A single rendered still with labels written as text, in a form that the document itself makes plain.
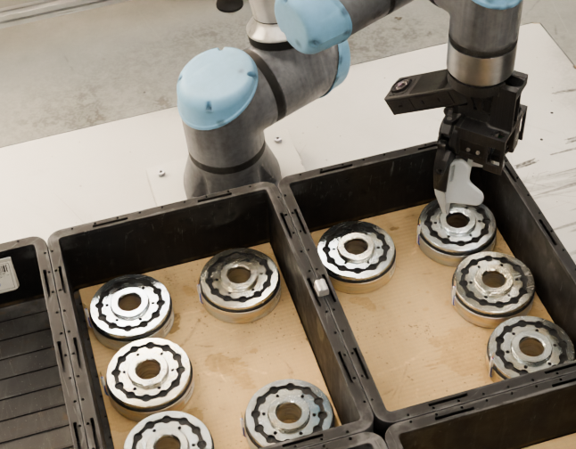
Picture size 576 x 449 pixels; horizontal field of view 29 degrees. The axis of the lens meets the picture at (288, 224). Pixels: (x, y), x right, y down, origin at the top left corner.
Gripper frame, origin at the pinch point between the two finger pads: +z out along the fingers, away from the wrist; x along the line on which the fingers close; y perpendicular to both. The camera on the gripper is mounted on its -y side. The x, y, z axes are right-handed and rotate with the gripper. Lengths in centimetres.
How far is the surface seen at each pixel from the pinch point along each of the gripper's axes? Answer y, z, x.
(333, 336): -3.1, 1.8, -26.0
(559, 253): 15.3, 1.8, -2.4
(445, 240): 0.0, 9.0, -0.3
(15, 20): -162, 83, 87
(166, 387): -19.5, 8.6, -37.0
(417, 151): -7.4, 1.8, 6.5
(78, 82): -140, 95, 83
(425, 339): 3.7, 11.8, -14.4
